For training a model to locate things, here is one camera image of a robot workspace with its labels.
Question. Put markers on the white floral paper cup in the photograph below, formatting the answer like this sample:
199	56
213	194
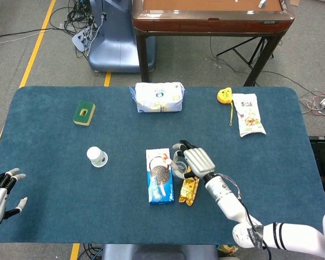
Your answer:
96	157

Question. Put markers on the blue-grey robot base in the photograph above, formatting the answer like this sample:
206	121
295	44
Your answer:
116	48

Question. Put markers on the white power strip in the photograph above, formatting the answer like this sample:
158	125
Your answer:
80	39

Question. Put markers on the green yellow sponge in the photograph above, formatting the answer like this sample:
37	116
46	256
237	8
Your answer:
84	113

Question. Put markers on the blue felt table mat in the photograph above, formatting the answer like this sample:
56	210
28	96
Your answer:
57	189

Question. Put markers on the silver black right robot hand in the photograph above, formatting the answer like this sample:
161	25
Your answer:
199	161

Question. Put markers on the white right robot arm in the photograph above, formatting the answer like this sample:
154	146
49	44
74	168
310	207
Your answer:
233	200

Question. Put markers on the black tripod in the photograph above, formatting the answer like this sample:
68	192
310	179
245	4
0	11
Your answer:
246	54

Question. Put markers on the white blue mahjong tile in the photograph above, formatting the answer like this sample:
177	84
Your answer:
262	3

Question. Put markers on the white rice bag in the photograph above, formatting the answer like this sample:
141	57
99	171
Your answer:
159	97

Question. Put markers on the grey own robot base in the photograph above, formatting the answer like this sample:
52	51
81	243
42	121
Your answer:
157	252

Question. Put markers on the brown mahjong table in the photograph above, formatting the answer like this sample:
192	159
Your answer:
205	24

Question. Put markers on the clear test tube white cap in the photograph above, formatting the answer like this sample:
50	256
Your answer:
171	163

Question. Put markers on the gold yellow snack wrapper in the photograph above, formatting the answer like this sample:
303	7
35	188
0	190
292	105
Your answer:
188	189

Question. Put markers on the blue Oreo cookie box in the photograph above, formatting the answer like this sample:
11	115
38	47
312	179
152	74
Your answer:
159	178

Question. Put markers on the white nut snack bag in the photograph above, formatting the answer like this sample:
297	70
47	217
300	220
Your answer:
249	116

